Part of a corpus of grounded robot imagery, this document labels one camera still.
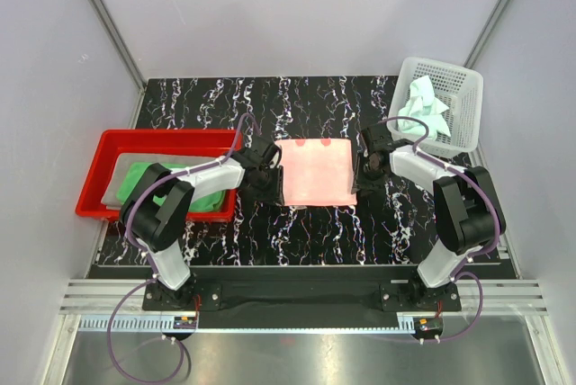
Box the red plastic tray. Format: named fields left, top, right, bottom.
left=76, top=129, right=241, bottom=221

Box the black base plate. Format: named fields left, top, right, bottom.
left=142, top=265, right=462, bottom=331

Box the white plastic basket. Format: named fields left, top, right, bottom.
left=388, top=57, right=483, bottom=158

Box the aluminium frame post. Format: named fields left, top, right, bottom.
left=463, top=0, right=513, bottom=69
left=88, top=0, right=147, bottom=92

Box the grey towel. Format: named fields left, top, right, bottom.
left=101, top=153, right=213, bottom=210

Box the white towel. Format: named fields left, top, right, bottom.
left=397, top=76, right=451, bottom=140

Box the right aluminium frame post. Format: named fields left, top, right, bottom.
left=463, top=0, right=513, bottom=69

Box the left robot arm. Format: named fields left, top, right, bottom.
left=119, top=137, right=284, bottom=309

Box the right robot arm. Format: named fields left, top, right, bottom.
left=353, top=124, right=506, bottom=310

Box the green towel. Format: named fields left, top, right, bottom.
left=109, top=162, right=226, bottom=213

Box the left aluminium frame post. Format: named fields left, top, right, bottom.
left=88, top=0, right=147, bottom=92

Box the pink towel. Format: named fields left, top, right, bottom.
left=275, top=139, right=356, bottom=207

